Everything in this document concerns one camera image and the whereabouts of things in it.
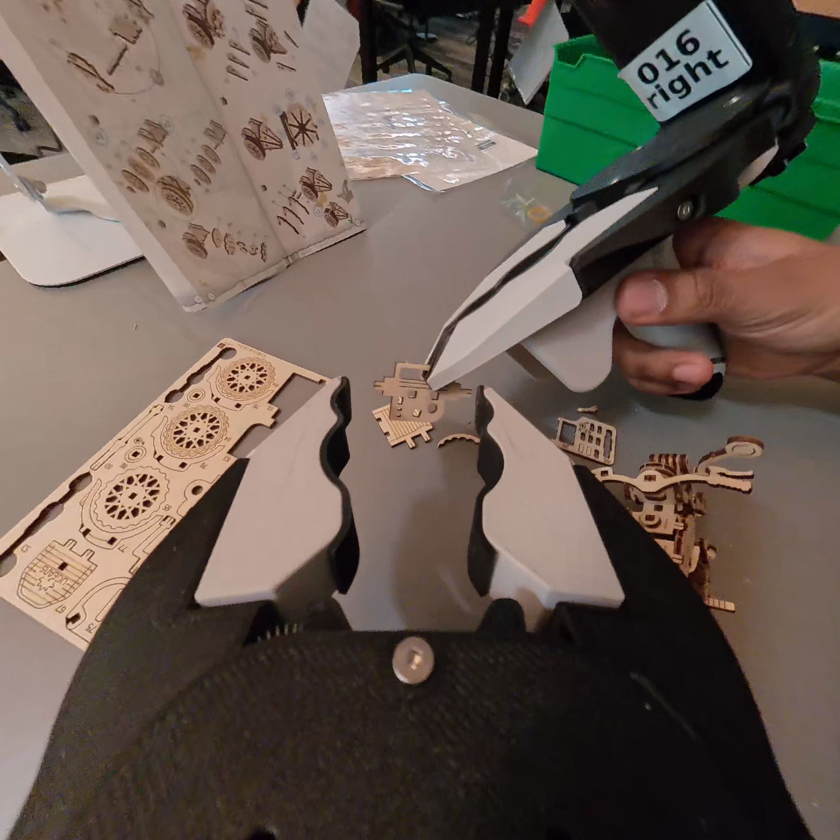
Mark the arc-shaped wooden puzzle piece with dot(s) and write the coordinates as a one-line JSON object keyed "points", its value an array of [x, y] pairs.
{"points": [[459, 438]]}

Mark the orange traffic cone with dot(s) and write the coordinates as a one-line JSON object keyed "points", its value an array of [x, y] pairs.
{"points": [[533, 12]]}

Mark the wooden puzzle piece with windows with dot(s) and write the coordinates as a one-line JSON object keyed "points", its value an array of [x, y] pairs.
{"points": [[587, 438]]}

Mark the grey desk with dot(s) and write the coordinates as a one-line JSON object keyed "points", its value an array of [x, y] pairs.
{"points": [[394, 282]]}

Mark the tabbed wooden puzzle piece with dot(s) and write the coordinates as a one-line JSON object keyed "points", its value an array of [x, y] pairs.
{"points": [[407, 400]]}

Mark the model instruction booklet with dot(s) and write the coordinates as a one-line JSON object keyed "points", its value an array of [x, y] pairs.
{"points": [[197, 164]]}

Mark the wooden mechanical model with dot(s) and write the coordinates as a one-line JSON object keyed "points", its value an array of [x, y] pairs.
{"points": [[663, 485]]}

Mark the black office chair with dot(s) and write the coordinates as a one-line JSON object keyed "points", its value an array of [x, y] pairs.
{"points": [[407, 49]]}

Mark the wooden puzzle sheet with wheels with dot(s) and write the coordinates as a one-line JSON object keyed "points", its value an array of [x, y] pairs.
{"points": [[98, 564]]}

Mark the small clear parts bag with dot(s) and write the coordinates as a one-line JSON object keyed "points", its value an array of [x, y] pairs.
{"points": [[525, 207]]}

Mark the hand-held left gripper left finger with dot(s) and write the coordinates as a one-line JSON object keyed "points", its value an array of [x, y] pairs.
{"points": [[275, 512]]}

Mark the clear plastic bag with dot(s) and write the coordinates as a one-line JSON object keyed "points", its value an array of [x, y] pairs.
{"points": [[420, 138]]}

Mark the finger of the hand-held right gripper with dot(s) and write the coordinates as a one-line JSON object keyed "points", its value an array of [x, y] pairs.
{"points": [[518, 315], [499, 272]]}

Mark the striped wooden puzzle piece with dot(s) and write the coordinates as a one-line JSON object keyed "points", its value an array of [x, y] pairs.
{"points": [[400, 433]]}

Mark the green plastic bin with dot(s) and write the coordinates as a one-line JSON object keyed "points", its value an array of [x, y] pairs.
{"points": [[590, 124]]}

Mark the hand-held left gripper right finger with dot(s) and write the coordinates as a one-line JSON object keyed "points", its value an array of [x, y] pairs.
{"points": [[551, 525]]}

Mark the person's right hand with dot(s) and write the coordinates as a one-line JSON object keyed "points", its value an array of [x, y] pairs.
{"points": [[761, 295]]}

